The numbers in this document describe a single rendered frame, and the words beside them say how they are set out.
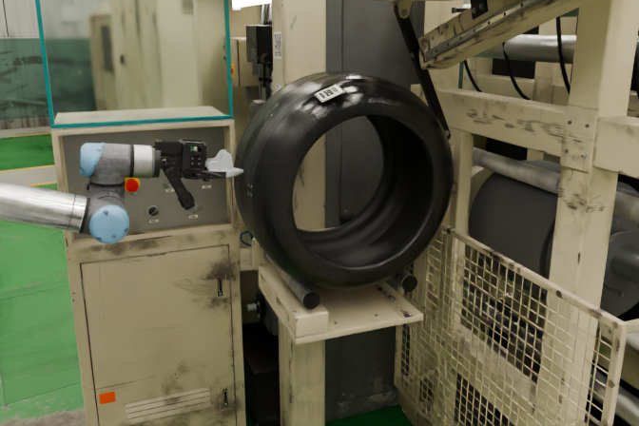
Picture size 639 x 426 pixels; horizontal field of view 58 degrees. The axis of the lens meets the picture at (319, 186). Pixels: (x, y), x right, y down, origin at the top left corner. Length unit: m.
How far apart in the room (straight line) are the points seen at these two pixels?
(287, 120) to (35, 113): 9.33
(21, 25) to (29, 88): 0.98
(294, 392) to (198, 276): 0.51
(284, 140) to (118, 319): 0.99
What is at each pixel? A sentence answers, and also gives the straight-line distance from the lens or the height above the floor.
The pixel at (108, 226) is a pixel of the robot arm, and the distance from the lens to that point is 1.23.
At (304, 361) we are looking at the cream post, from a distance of 2.02.
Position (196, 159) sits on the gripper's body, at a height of 1.27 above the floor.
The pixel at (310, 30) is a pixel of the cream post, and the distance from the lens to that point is 1.72.
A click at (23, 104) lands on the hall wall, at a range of 10.52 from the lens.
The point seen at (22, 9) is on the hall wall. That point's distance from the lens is 10.55.
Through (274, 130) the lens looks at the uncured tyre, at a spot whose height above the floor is 1.33.
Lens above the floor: 1.56
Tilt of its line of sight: 15 degrees down
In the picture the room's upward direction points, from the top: straight up
